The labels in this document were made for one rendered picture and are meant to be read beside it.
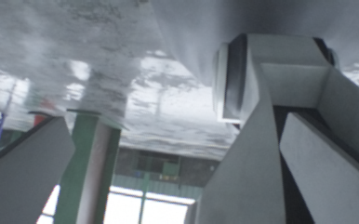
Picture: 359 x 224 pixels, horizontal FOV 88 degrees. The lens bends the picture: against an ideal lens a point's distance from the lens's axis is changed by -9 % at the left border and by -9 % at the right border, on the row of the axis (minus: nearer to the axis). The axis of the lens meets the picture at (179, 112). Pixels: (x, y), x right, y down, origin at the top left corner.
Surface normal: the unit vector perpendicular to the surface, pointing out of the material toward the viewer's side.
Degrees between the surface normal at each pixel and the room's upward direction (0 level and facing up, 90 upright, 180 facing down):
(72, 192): 90
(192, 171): 90
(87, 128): 90
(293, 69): 43
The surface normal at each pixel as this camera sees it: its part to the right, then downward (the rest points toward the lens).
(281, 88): -0.21, 0.51
